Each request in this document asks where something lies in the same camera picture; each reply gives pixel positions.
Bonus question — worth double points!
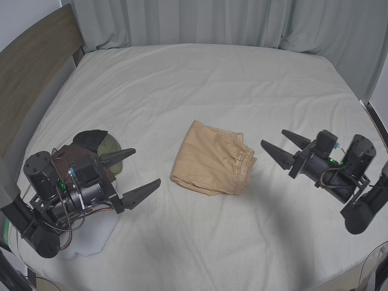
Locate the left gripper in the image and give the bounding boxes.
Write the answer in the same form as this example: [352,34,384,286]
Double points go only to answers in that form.
[62,148,161,220]

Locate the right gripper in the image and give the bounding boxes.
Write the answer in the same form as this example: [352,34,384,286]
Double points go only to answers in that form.
[261,129,335,185]

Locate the tan shorts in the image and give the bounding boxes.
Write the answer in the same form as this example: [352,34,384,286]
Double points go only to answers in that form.
[170,120,258,197]

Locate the bed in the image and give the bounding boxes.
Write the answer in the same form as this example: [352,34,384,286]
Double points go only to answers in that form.
[0,3,388,291]

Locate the green garment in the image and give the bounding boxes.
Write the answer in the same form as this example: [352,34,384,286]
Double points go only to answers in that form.
[97,134,123,175]

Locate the black garment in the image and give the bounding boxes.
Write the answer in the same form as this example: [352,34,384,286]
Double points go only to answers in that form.
[74,129,109,152]

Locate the white garment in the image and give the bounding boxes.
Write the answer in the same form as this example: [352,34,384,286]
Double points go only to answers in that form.
[56,212,119,259]

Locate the pale green curtain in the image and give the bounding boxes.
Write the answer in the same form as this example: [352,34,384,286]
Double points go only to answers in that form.
[58,0,284,51]
[267,0,388,103]

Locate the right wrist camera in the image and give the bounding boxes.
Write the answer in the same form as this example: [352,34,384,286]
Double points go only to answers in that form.
[315,129,338,158]

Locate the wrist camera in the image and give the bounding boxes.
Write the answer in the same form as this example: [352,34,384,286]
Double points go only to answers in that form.
[315,129,338,158]
[69,158,100,188]

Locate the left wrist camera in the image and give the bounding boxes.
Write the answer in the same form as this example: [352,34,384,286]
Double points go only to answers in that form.
[69,158,100,188]

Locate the black cable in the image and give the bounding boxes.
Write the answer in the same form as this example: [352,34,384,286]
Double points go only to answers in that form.
[361,243,388,291]
[26,273,56,291]

